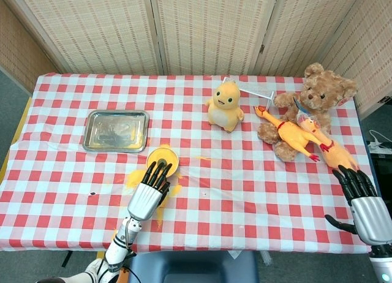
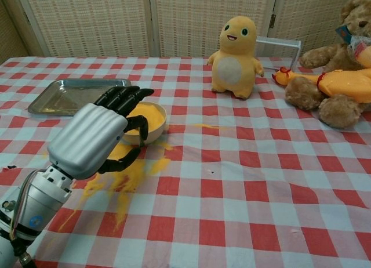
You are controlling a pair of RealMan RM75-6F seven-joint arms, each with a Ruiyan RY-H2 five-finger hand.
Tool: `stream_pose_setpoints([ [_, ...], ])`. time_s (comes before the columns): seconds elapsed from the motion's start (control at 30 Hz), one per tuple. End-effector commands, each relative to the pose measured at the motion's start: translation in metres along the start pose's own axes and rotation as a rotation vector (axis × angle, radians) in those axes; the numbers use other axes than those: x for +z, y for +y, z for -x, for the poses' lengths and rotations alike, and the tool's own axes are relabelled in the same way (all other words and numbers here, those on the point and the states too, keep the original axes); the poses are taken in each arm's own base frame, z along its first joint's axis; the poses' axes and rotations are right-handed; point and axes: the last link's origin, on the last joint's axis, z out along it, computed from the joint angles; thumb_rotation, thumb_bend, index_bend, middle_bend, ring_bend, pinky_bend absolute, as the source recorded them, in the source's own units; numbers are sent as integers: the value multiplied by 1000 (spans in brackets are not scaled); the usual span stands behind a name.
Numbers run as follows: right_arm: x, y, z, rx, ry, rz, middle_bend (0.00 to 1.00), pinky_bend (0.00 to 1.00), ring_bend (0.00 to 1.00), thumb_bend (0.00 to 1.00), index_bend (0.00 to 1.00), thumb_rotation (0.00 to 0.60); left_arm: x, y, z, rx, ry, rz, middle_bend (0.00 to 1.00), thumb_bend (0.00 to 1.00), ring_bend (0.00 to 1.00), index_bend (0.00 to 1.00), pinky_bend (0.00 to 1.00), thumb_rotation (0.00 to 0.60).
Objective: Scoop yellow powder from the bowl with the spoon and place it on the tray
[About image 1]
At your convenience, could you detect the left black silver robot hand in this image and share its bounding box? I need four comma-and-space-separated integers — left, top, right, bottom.
127, 160, 174, 222

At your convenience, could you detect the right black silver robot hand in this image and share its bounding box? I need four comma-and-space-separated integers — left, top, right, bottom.
324, 165, 392, 246

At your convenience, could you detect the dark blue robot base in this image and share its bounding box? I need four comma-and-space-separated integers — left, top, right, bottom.
128, 251, 260, 283

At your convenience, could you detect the yellow powder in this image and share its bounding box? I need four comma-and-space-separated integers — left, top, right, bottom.
124, 169, 184, 227

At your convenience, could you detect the yellow bowl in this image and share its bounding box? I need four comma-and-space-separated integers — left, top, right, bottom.
146, 146, 180, 177

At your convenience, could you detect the black equipment case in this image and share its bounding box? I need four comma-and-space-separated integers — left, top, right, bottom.
369, 152, 392, 204

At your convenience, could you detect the netted yellow rubber chicken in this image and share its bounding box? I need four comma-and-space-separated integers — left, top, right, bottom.
296, 110, 361, 173

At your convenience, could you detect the rectangular steel tray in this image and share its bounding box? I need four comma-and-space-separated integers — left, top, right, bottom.
81, 110, 150, 154

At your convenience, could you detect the red white checkered tablecloth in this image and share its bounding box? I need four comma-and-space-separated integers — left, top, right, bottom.
0, 72, 392, 255

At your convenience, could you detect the bare yellow rubber chicken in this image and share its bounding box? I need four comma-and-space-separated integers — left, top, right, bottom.
254, 105, 321, 163

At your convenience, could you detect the yellow plush dinosaur toy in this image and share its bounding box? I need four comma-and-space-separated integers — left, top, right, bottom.
204, 81, 245, 134

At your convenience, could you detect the brown teddy bear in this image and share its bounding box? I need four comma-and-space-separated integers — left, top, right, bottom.
257, 62, 358, 163

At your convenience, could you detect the beige woven folding screen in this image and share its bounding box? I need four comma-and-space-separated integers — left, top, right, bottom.
0, 0, 392, 118

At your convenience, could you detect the white cable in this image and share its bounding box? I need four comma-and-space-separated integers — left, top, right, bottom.
367, 129, 392, 151

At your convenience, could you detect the white wire rack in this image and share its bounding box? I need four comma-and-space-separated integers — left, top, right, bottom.
222, 76, 276, 112

